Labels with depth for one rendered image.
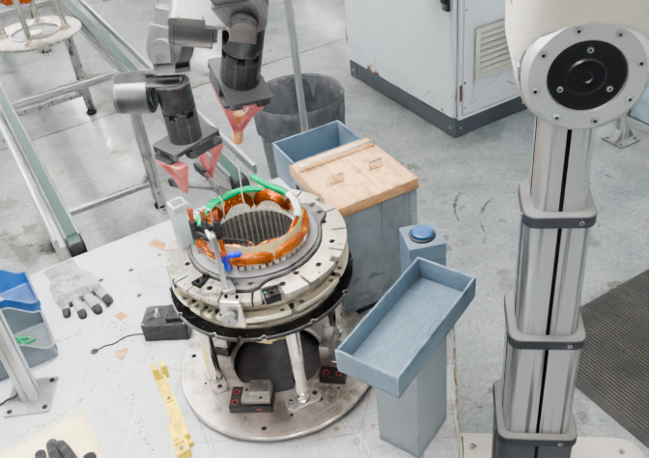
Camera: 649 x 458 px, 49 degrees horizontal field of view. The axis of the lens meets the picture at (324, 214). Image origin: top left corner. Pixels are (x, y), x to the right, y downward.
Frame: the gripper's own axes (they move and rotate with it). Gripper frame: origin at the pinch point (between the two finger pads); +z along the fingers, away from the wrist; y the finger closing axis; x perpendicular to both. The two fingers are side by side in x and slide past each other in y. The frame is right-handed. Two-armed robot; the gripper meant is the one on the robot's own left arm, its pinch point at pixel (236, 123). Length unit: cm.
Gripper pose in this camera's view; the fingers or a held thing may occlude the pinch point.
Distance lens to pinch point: 112.1
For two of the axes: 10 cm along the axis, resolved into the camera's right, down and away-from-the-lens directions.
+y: 4.1, 7.4, -5.3
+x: 9.0, -2.4, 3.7
